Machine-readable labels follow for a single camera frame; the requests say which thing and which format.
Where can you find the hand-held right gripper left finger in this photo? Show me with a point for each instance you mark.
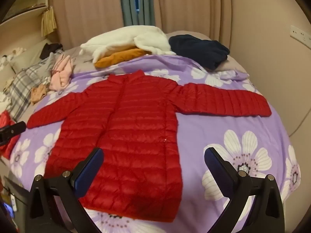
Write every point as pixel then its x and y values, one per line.
pixel 88 172

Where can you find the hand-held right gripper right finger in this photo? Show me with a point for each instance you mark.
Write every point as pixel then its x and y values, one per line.
pixel 216 172

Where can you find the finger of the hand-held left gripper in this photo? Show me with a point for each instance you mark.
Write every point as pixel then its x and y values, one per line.
pixel 13 128

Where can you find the red puffer jacket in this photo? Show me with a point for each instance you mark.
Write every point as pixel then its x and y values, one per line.
pixel 126 138

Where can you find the red cloth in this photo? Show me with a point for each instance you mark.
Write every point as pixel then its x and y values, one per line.
pixel 9 146

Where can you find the small beige garment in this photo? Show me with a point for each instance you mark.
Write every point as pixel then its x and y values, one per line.
pixel 37 94

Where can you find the grey plaid garment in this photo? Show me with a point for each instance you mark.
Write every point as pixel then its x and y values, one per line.
pixel 21 87

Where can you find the purple floral blanket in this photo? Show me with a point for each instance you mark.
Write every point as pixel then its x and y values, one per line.
pixel 206 131

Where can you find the pink garment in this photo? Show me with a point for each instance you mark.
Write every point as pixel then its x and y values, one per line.
pixel 60 77

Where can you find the dark bedside object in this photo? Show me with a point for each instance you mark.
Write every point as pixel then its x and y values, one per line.
pixel 12 199

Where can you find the white plush toys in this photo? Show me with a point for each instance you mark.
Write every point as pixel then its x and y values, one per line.
pixel 7 58

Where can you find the cream pillow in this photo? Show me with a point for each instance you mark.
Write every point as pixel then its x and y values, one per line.
pixel 26 53

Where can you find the dark brown garment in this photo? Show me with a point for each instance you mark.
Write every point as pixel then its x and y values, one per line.
pixel 49 48

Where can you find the yellow tassel hanging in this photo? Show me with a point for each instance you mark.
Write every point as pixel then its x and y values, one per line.
pixel 48 21

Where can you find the orange garment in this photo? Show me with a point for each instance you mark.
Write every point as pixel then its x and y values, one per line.
pixel 116 58

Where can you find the navy garment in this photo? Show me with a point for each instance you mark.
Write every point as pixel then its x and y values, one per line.
pixel 196 48

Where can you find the white fleece garment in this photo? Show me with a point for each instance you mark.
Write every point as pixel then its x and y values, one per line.
pixel 116 38

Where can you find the beige curtain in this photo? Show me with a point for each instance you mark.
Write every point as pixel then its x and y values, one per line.
pixel 189 4
pixel 90 9

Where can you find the white power strip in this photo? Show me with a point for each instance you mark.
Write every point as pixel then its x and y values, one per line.
pixel 300 32

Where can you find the teal curtain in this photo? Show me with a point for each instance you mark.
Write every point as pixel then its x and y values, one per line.
pixel 127 2

